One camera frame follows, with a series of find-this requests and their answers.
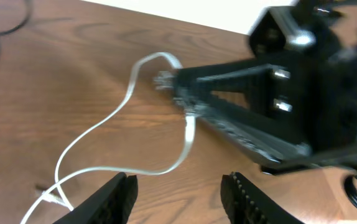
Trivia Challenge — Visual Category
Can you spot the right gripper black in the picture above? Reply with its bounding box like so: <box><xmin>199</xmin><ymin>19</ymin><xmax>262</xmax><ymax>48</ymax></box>
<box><xmin>248</xmin><ymin>1</ymin><xmax>357</xmax><ymax>174</ymax></box>

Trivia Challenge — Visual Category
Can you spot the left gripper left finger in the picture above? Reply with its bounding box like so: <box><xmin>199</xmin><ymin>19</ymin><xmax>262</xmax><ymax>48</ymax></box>
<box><xmin>53</xmin><ymin>172</ymin><xmax>138</xmax><ymax>224</ymax></box>

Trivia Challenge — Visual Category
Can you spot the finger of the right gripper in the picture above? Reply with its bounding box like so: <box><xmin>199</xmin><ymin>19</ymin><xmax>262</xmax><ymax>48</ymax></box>
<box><xmin>172</xmin><ymin>63</ymin><xmax>288</xmax><ymax>94</ymax></box>
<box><xmin>174</xmin><ymin>93</ymin><xmax>310</xmax><ymax>166</ymax></box>

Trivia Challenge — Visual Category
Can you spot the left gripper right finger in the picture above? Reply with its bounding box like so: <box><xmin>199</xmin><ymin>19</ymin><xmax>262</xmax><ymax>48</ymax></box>
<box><xmin>220</xmin><ymin>172</ymin><xmax>303</xmax><ymax>224</ymax></box>

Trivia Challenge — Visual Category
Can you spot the white usb cable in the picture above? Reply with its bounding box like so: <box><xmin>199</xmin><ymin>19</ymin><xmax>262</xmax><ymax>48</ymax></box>
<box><xmin>19</xmin><ymin>52</ymin><xmax>197</xmax><ymax>224</ymax></box>

